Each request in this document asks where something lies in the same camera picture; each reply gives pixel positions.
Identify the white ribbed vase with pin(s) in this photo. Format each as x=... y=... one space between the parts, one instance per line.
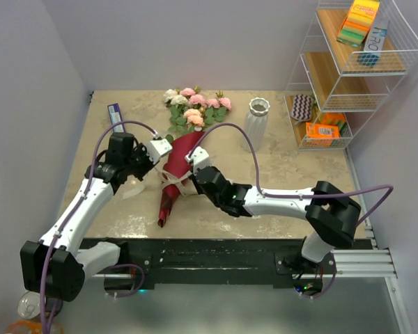
x=255 y=123

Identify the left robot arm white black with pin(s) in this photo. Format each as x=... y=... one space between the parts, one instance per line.
x=55 y=266

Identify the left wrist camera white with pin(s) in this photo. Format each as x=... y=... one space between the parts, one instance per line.
x=158 y=149

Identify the purple white toothpaste box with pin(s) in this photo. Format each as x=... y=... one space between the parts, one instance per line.
x=114 y=113

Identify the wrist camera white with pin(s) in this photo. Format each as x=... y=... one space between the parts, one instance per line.
x=198 y=159
x=158 y=149

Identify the white blue tall box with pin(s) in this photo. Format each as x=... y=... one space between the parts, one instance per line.
x=373 y=46

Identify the pink white flower bunch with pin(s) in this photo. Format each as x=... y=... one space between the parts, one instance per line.
x=192 y=112

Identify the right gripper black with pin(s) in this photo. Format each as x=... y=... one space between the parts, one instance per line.
x=192 y=177

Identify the orange packet bottom shelf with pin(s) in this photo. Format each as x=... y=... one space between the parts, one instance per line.
x=321 y=135

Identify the orange green sponge pack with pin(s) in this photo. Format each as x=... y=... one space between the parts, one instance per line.
x=334 y=119

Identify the tin can silver lid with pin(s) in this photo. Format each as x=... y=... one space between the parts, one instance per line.
x=29 y=305

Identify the white wire shelf rack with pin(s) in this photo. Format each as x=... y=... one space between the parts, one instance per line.
x=328 y=70

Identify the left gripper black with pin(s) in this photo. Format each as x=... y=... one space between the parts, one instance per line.
x=142 y=149

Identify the aluminium rail frame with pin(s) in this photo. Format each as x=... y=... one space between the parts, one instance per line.
x=363 y=260

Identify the red wrapping paper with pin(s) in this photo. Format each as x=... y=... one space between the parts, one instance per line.
x=174 y=174

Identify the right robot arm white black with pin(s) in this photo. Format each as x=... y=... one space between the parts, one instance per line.
x=332 y=215

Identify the purple wavy scrub pad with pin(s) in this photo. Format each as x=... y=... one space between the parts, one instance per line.
x=302 y=109

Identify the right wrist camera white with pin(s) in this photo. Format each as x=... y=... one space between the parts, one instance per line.
x=198 y=159

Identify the colourful sponge pack top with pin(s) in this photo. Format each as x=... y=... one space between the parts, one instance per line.
x=357 y=23

